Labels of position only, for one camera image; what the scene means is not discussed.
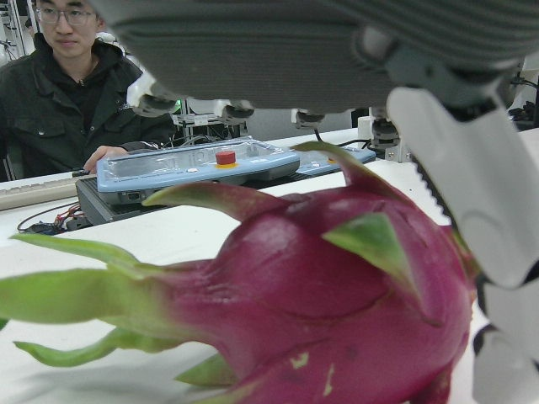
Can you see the white grey left robot hand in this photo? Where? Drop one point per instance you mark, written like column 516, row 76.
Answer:
column 269, row 54

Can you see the pink green dragon fruit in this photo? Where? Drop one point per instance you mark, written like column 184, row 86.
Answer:
column 316, row 294

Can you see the blue teach pendant red button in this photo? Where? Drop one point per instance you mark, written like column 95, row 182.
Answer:
column 168, row 177

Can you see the black metal box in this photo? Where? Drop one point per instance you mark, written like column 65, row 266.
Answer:
column 97, row 206

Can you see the person in black jacket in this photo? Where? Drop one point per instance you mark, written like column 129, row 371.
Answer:
column 42, row 105

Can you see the beige keyboard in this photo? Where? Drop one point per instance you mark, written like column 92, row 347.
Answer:
column 33, row 193

